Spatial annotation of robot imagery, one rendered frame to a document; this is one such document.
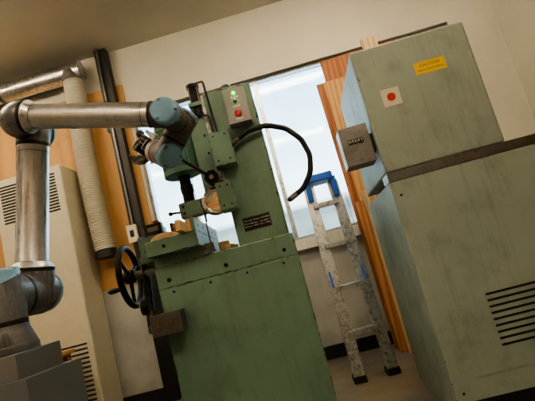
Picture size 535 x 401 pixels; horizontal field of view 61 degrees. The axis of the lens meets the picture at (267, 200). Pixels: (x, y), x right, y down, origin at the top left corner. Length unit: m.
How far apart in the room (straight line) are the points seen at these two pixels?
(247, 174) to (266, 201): 0.14
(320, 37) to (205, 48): 0.90
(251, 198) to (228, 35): 2.07
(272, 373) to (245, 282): 0.36
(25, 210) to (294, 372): 1.15
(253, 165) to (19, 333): 1.07
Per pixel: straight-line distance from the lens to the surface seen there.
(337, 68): 3.55
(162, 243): 1.82
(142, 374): 3.60
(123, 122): 1.59
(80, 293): 3.38
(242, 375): 1.87
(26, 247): 1.81
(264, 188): 1.96
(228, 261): 1.83
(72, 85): 3.85
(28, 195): 1.83
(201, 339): 1.87
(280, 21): 3.80
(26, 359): 1.60
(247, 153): 2.00
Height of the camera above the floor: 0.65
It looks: 9 degrees up
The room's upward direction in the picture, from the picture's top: 15 degrees counter-clockwise
